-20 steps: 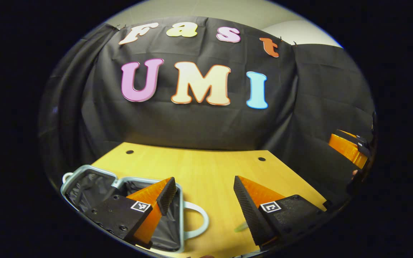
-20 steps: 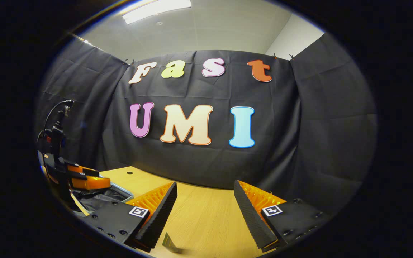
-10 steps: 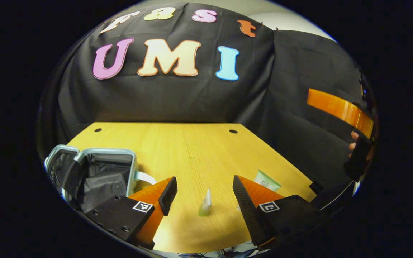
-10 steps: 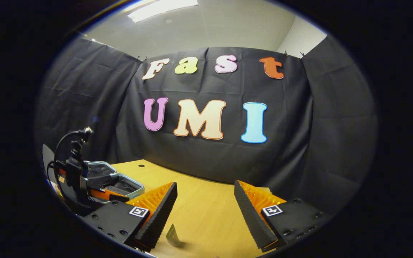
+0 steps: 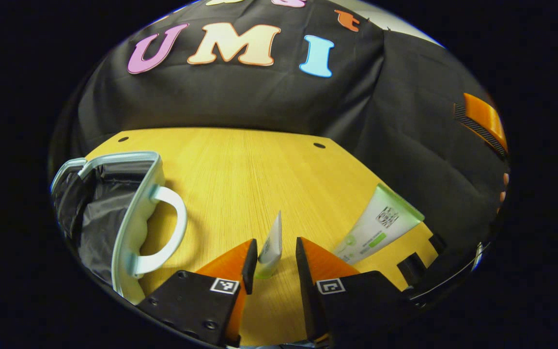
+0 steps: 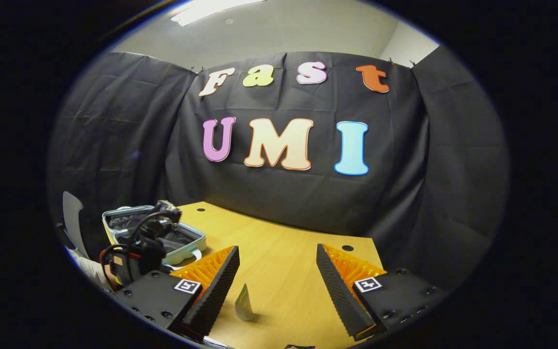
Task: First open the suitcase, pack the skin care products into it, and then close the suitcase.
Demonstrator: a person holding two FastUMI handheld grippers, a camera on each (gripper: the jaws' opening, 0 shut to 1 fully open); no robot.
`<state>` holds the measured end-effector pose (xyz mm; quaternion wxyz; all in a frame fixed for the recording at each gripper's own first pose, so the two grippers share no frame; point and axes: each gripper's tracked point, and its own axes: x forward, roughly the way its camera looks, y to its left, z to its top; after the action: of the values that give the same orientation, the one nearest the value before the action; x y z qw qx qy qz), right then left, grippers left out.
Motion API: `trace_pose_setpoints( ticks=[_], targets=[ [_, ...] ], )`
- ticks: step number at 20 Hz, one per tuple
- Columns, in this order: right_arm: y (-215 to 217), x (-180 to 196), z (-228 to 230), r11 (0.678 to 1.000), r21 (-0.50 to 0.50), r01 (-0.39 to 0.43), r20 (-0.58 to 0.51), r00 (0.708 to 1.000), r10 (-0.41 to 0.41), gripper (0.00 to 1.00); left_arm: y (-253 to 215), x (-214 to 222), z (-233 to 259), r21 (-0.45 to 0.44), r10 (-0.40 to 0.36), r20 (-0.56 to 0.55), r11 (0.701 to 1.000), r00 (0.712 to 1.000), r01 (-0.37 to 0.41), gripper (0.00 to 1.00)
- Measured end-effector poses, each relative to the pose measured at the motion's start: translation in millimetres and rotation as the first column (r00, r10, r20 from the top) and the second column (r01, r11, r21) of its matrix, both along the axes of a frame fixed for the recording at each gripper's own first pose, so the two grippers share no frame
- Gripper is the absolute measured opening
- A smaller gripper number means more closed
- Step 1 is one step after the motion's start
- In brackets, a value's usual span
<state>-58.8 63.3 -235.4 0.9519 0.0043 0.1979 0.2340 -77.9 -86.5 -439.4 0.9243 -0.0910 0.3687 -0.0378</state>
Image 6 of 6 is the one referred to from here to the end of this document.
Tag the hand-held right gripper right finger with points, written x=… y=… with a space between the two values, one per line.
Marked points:
x=339 y=298

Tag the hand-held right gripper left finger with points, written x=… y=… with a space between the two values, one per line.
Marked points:
x=216 y=295

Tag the silver green sachet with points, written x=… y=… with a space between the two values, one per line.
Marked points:
x=245 y=305

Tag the pale blue suitcase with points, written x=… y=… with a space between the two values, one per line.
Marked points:
x=187 y=252

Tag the grey chair backrest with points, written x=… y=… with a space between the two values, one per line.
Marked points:
x=73 y=218

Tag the black backdrop cloth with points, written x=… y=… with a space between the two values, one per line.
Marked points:
x=114 y=135

